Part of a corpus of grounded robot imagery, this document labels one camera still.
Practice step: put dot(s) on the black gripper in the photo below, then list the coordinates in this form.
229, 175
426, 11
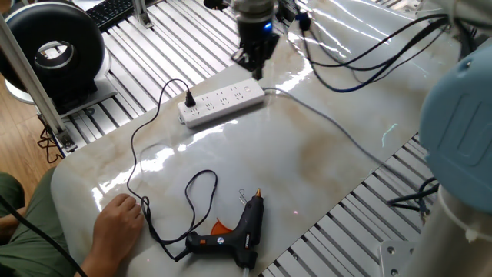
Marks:
253, 32

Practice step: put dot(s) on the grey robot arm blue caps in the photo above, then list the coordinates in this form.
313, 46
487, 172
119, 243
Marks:
457, 134

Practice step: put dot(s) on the person's bare forearm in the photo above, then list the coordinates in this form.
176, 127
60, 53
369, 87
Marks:
94, 269

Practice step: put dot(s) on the white power strip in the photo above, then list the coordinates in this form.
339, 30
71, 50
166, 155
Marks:
221, 102

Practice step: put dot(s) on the person's bare hand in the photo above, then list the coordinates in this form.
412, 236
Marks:
117, 227

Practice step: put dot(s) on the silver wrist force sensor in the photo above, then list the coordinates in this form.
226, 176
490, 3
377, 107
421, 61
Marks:
253, 7

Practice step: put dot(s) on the white marble pattern board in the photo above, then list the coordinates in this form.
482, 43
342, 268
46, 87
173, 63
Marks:
288, 154

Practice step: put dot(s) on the black computer keyboard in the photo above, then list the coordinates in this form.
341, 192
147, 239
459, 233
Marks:
111, 11

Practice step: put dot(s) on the black hot glue gun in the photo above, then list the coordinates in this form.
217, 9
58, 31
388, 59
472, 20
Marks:
246, 231

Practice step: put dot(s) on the green trousers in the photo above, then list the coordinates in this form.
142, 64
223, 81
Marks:
34, 238

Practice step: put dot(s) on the short aluminium frame post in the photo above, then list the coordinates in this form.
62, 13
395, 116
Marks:
141, 13

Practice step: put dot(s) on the aluminium frame beam with bracket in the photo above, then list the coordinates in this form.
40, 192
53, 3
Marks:
34, 88

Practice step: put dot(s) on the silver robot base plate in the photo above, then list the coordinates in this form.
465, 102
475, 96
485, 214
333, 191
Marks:
396, 257

